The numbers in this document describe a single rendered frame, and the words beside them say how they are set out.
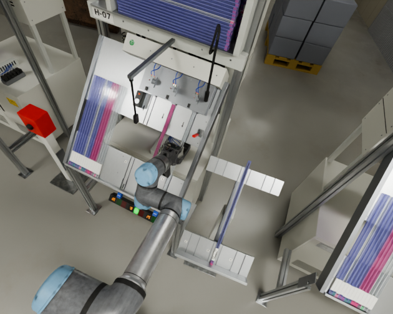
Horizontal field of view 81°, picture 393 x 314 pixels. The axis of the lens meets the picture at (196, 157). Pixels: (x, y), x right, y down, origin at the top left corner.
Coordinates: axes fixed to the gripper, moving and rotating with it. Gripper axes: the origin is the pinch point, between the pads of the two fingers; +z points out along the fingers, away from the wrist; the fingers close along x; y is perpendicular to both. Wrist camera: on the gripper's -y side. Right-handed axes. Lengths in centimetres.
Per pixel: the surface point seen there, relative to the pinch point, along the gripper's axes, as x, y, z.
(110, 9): 47, 50, -2
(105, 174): 33.6, -27.4, -5.3
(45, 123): 90, -23, 8
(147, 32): 32, 46, 5
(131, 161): 22.3, -14.5, -2.4
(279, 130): -58, -6, 183
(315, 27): -50, 119, 277
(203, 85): -1.0, 33.9, 0.5
